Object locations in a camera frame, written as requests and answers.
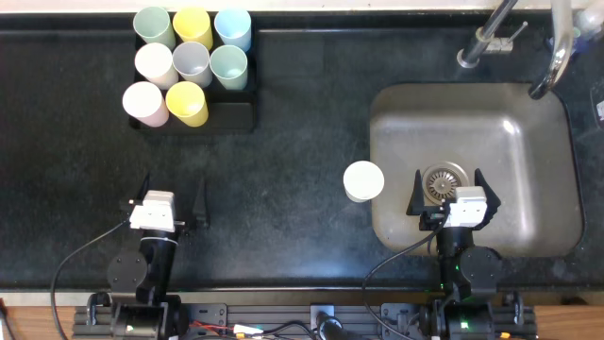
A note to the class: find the steel tap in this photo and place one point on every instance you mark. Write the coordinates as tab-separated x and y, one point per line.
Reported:
482	38

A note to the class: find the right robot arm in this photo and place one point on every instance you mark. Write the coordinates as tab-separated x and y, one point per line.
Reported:
476	269

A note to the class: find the grey cup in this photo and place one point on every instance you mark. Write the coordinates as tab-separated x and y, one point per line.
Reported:
190	59

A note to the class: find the blue soap bottle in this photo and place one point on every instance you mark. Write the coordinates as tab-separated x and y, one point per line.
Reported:
592	19

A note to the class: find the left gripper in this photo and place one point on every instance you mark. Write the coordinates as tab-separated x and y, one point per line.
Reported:
185	225

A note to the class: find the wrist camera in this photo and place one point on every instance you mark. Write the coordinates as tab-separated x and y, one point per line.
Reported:
153	212
467	207

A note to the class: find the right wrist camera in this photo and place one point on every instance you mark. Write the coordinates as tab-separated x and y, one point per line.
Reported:
467	207

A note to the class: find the white cup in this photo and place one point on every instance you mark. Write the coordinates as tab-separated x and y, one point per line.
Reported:
153	61
363	179

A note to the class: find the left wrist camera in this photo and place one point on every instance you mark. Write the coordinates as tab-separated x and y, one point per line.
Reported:
153	212

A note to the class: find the blue cup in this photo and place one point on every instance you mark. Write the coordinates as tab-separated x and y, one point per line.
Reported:
232	26

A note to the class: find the steel sink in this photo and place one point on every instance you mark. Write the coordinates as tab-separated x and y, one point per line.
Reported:
519	156

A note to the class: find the mounting rail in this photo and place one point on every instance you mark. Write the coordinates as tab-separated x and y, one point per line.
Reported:
283	317

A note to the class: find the green cup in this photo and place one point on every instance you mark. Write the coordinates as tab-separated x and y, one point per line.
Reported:
153	23
228	63

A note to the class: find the pink cup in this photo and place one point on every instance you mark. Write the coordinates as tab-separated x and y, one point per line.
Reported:
141	100

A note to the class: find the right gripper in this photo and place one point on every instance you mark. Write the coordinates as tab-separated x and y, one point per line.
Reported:
431	221

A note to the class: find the black tray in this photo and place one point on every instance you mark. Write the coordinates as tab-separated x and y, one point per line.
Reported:
233	115

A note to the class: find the yellow cup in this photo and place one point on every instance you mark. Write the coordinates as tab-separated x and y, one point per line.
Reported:
191	23
185	100

